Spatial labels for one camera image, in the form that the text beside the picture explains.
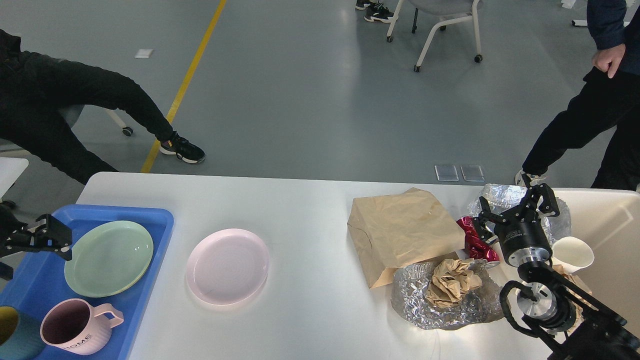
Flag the crushed red can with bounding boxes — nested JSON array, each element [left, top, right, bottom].
[[456, 216, 500, 269]]

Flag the white side table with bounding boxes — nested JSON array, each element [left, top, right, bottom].
[[0, 157, 29, 211]]

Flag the dark teal cup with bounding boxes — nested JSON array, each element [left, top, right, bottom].
[[0, 306, 46, 360]]

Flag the crumpled brown paper scrap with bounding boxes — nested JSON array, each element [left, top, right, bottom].
[[551, 264, 593, 325]]

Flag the white paper cup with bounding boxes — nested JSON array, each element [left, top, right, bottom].
[[551, 236, 595, 274]]

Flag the front crumpled foil tray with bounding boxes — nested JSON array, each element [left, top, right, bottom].
[[391, 259, 505, 330]]

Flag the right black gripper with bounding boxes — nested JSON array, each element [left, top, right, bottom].
[[473, 173, 561, 266]]

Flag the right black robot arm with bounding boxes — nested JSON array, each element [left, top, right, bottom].
[[473, 175, 639, 360]]

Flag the floor socket cover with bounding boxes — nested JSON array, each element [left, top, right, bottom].
[[460, 164, 485, 182], [434, 164, 460, 182]]

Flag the crumpled brown paper ball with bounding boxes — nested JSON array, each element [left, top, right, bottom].
[[425, 259, 483, 309]]

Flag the back crumpled foil container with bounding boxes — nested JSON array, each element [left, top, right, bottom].
[[469, 184, 572, 246]]

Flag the seated person in black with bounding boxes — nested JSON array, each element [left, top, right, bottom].
[[0, 31, 174, 184]]

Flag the white plastic bin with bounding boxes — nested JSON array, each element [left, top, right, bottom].
[[554, 187, 640, 337]]

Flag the brown paper bag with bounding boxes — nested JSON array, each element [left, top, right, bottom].
[[347, 187, 466, 289]]

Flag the light green plate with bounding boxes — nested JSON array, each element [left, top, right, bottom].
[[64, 220, 154, 298]]

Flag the pink plate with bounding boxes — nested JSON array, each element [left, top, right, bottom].
[[185, 228, 270, 308]]

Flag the white stand base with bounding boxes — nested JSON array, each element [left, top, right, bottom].
[[571, 19, 631, 28]]

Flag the black sneakers at top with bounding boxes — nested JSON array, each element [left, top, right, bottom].
[[355, 0, 394, 24]]

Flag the right floor socket cover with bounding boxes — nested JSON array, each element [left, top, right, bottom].
[[460, 164, 485, 182]]

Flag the left floor socket cover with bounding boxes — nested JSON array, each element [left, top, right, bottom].
[[434, 164, 460, 182]]

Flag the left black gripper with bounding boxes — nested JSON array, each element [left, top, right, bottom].
[[0, 205, 73, 281]]

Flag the white frame office chair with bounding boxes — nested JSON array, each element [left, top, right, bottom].
[[408, 0, 483, 73]]

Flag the walking person dark clothes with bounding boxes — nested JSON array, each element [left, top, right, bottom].
[[514, 0, 640, 191]]

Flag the black sneaker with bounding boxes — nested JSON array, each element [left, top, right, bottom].
[[160, 131, 206, 164]]

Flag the pink HOME mug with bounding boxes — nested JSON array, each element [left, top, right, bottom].
[[39, 298, 125, 356]]

